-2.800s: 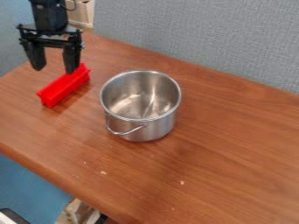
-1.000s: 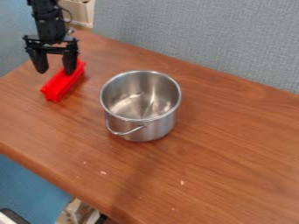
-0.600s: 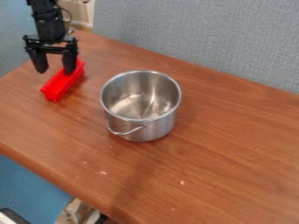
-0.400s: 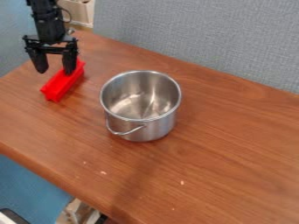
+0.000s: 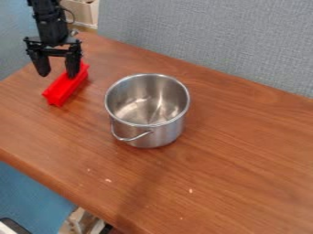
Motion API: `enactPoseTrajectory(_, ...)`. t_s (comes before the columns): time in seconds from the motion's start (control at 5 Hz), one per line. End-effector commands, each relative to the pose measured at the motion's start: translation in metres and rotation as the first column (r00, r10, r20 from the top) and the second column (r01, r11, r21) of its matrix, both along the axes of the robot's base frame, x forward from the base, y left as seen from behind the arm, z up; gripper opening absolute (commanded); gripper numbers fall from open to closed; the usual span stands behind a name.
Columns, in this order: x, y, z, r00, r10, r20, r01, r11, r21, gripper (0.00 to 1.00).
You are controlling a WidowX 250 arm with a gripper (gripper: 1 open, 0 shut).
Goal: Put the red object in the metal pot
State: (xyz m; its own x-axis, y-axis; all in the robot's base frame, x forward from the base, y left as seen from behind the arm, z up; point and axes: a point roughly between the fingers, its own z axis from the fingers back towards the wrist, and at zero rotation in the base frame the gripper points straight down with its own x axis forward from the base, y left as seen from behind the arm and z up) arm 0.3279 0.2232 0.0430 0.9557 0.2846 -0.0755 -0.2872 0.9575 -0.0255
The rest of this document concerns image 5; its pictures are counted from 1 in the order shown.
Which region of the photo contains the red plastic block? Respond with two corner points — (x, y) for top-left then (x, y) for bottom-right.
(42, 62), (90, 107)

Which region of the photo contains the stainless steel pot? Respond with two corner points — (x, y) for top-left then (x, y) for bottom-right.
(105, 73), (192, 148)

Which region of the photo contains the black and white device corner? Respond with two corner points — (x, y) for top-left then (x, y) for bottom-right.
(0, 218), (33, 234)

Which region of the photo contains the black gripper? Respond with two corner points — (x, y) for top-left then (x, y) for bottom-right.
(23, 37), (82, 78)

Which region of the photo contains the black cable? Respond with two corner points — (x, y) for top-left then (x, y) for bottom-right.
(64, 5), (80, 26)

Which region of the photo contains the light wooden frame under table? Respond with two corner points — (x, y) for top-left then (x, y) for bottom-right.
(58, 207), (108, 234)

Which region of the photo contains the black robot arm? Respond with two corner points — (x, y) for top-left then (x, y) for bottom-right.
(23, 0), (82, 79)

